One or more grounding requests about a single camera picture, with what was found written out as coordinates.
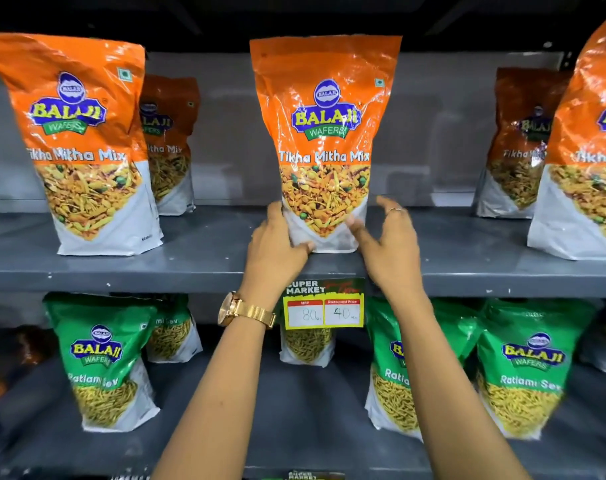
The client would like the yellow bordered price tag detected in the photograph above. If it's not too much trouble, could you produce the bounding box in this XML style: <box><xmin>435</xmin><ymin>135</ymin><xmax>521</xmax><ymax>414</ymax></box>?
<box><xmin>287</xmin><ymin>470</ymin><xmax>347</xmax><ymax>480</ymax></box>
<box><xmin>283</xmin><ymin>278</ymin><xmax>366</xmax><ymax>331</ymax></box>

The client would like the orange snack packet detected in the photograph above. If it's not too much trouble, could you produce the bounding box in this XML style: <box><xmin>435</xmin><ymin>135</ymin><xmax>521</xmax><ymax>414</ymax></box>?
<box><xmin>139</xmin><ymin>75</ymin><xmax>202</xmax><ymax>217</ymax></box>
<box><xmin>249</xmin><ymin>35</ymin><xmax>402</xmax><ymax>254</ymax></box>
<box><xmin>0</xmin><ymin>33</ymin><xmax>164</xmax><ymax>257</ymax></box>
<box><xmin>527</xmin><ymin>15</ymin><xmax>606</xmax><ymax>261</ymax></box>
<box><xmin>473</xmin><ymin>67</ymin><xmax>573</xmax><ymax>219</ymax></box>

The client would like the row of green snack packets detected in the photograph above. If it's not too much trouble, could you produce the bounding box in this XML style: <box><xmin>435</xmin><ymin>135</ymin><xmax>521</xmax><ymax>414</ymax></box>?
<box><xmin>43</xmin><ymin>292</ymin><xmax>606</xmax><ymax>443</ymax></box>

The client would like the gold wristwatch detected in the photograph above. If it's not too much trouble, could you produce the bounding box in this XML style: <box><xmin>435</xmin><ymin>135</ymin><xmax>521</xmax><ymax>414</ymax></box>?
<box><xmin>217</xmin><ymin>291</ymin><xmax>278</xmax><ymax>329</ymax></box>

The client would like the person's left hand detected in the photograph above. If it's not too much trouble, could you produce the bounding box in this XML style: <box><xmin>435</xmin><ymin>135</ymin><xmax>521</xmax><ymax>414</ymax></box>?
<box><xmin>240</xmin><ymin>201</ymin><xmax>316</xmax><ymax>301</ymax></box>

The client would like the person's left forearm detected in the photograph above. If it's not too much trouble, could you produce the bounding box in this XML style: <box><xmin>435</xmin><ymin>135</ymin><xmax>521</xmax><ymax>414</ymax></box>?
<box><xmin>152</xmin><ymin>291</ymin><xmax>279</xmax><ymax>480</ymax></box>

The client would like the person's right hand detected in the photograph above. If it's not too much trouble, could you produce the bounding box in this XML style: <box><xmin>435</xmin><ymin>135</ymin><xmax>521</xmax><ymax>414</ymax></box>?
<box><xmin>345</xmin><ymin>196</ymin><xmax>426</xmax><ymax>300</ymax></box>

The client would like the person's right forearm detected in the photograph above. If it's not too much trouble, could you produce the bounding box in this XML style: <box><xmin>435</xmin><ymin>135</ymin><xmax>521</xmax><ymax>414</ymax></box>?
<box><xmin>383</xmin><ymin>290</ymin><xmax>532</xmax><ymax>480</ymax></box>

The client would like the dark blurred packet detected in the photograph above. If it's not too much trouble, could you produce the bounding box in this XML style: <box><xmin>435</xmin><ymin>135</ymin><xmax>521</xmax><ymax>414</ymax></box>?
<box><xmin>0</xmin><ymin>325</ymin><xmax>50</xmax><ymax>404</ymax></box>

